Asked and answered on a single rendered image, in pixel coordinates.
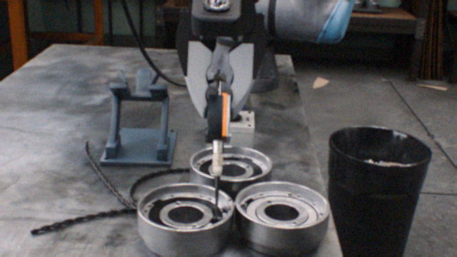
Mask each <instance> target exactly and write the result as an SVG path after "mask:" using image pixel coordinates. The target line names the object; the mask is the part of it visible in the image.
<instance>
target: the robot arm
mask: <svg viewBox="0 0 457 257"><path fill-rule="evenodd" d="M189 1H191V3H190V6H189V10H186V9H182V10H181V11H180V15H181V20H180V24H179V27H178V31H177V35H176V48H177V52H178V55H179V60H180V62H181V67H182V69H183V73H184V76H185V78H186V83H187V86H188V88H189V92H190V94H191V99H192V101H193V103H194V106H195V107H196V110H197V111H198V112H199V114H200V115H201V117H202V118H203V119H206V117H207V107H208V103H207V94H206V92H207V89H208V87H209V79H211V78H213V77H214V74H216V70H217V69H223V70H224V74H226V83H224V91H230V92H233V93H231V98H230V107H229V108H230V114H229V115H230V117H229V118H230V119H231V120H234V119H235V118H236V117H237V116H238V114H239V113H240V112H241V110H242V108H243V107H244V105H245V103H246V101H247V98H248V95H249V94H250V93H259V92H265V91H270V90H273V89H275V88H276V87H278V82H279V72H278V67H277V64H276V59H275V56H274V52H273V38H274V37H276V38H281V39H293V40H300V41H312V42H316V43H317V44H319V43H329V44H335V43H338V42H339V41H340V40H341V39H342V38H343V36H344V34H345V32H346V29H347V26H348V23H349V19H350V17H351V12H352V9H353V4H354V0H189ZM203 36H204V40H205V41H209V40H210V38H211V37H216V48H215V51H214V54H213V50H212V48H211V47H210V46H208V45H207V44H206V43H205V42H204V41H203Z"/></svg>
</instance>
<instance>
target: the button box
mask: <svg viewBox="0 0 457 257"><path fill-rule="evenodd" d="M229 122H230V124H229V134H231V138H230V142H229V144H227V143H224V146H243V147H247V148H253V138H254V112H248V111H241V112H240V113H239V114H238V116H237V117H236V118H235V119H234V120H231V119H230V120H229ZM208 147H212V143H206V148H208Z"/></svg>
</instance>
